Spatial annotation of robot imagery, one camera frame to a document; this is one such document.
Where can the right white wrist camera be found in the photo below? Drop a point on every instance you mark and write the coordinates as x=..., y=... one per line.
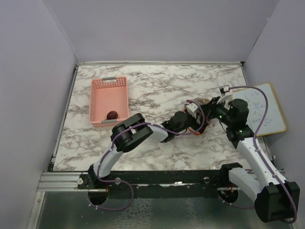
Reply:
x=226, y=93

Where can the pink plastic basket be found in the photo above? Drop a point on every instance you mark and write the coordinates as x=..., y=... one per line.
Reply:
x=108, y=94

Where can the clear orange zip bag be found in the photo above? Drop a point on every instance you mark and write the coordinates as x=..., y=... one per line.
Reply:
x=204, y=111

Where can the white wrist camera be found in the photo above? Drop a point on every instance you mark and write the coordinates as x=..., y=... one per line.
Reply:
x=226, y=93
x=192, y=108

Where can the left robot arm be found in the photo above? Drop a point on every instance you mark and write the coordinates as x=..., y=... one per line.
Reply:
x=129, y=134

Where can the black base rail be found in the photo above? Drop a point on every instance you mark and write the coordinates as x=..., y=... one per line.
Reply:
x=160, y=184

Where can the dark red fake fruit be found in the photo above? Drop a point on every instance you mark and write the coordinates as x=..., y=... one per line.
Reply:
x=112, y=115

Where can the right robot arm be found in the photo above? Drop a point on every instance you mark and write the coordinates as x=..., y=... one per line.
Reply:
x=274, y=197

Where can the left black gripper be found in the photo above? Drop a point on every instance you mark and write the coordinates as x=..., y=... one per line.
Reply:
x=195, y=125

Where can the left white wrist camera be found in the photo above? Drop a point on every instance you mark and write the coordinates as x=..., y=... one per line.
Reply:
x=192, y=108

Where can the small whiteboard yellow frame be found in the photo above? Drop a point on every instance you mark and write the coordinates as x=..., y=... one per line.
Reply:
x=263, y=109

